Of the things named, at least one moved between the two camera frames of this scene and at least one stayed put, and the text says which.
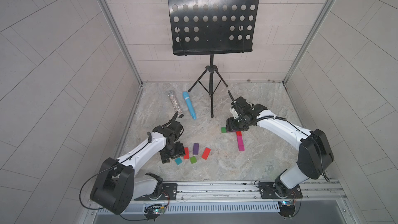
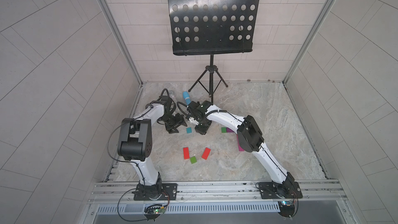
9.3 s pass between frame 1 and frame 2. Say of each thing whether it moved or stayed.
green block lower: stayed
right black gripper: moved
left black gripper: moved
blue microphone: stayed
